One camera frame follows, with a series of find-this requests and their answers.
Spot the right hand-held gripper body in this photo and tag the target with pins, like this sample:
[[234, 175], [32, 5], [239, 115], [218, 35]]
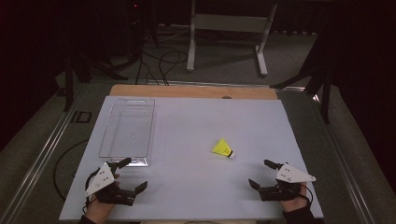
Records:
[[292, 175]]

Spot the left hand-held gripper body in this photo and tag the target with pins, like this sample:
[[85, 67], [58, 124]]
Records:
[[101, 179]]

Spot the clear plastic container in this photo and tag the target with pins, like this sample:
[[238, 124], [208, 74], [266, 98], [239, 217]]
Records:
[[128, 129]]

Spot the yellow shuttlecock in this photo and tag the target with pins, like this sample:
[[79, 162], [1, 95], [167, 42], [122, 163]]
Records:
[[223, 148]]

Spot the person's right hand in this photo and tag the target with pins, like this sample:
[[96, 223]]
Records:
[[293, 204]]

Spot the person's left hand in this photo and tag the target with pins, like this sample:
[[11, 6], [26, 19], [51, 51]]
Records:
[[100, 210]]

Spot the white board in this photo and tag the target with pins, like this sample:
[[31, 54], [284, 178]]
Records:
[[193, 186]]

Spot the black tripod stand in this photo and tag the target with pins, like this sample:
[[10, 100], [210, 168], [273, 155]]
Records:
[[70, 77], [323, 90]]

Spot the wooden table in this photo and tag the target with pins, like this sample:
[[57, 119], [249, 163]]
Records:
[[186, 91]]

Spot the metal floor rail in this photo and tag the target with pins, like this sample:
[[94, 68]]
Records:
[[345, 168], [37, 161]]

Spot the white metal stand frame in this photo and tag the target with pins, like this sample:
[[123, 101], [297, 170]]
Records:
[[230, 23]]

